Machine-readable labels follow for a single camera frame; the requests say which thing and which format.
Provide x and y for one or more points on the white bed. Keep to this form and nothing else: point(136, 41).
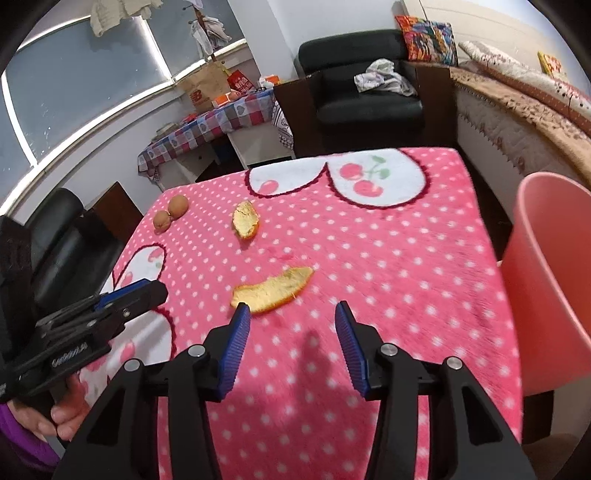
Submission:
point(489, 124)

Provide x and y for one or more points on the brown leaf pattern blanket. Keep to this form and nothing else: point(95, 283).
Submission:
point(531, 110)

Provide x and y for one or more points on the black armchair with wooden arms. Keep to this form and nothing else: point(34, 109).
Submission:
point(364, 115)

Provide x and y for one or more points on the plaid tablecloth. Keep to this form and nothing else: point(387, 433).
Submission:
point(207, 129)

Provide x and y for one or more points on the long curved orange peel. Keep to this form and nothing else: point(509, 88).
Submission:
point(277, 290)

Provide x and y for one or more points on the red box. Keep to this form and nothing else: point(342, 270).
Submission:
point(240, 82)

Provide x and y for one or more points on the pink polka dot blanket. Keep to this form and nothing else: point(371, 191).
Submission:
point(369, 258)

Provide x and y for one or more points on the black leather chair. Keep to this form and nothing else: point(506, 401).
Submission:
point(60, 240)

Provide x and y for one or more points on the window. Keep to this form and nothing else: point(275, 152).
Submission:
point(83, 83)

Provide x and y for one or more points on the small orange peel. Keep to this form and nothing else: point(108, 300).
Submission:
point(244, 221)

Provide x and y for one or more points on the person's left hand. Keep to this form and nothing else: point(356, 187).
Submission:
point(69, 420)

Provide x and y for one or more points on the yellow floral pillow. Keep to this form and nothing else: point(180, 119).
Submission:
point(551, 63)

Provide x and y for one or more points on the cream hanging towel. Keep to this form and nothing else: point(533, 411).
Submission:
point(120, 16)

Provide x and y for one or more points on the white desk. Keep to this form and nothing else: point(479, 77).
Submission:
point(249, 147)

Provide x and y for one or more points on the orange floral quilt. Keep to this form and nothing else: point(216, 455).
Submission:
point(517, 71)

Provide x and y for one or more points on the white patterned bag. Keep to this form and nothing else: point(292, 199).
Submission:
point(282, 124)

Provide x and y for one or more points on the crumpled white grey cloth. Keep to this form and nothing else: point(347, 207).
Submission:
point(383, 78)

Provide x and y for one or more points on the pink plastic bucket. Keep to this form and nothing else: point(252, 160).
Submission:
point(545, 277)

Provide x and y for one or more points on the brown paper bag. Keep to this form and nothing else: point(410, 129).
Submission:
point(205, 85)

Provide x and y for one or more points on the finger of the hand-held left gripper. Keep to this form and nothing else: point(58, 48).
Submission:
point(138, 300)
point(120, 290)

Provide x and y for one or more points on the orange white box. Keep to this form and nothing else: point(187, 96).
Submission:
point(270, 81)

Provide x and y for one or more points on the colourful patterned pillow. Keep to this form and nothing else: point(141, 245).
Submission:
point(427, 39)

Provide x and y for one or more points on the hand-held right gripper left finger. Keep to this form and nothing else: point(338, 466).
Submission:
point(235, 350)

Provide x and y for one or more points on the brown eggshell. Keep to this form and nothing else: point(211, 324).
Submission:
point(178, 205)
point(162, 220)

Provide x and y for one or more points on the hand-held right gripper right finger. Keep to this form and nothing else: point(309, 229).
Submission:
point(351, 350)

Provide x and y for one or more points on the wooden coat rack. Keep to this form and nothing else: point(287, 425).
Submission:
point(203, 27)

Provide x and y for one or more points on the white clothes on rack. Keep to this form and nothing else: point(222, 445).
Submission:
point(210, 34)

